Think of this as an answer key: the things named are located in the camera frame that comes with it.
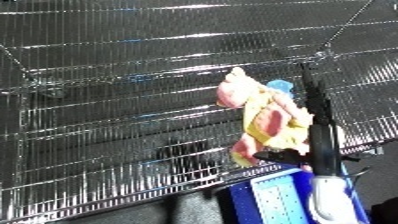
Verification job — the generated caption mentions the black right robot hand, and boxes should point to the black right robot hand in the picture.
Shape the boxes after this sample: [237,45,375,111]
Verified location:
[252,62,345,178]

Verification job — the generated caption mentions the pink and yellow soft toy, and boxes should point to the pink and yellow soft toy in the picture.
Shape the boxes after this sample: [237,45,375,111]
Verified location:
[214,66,317,168]

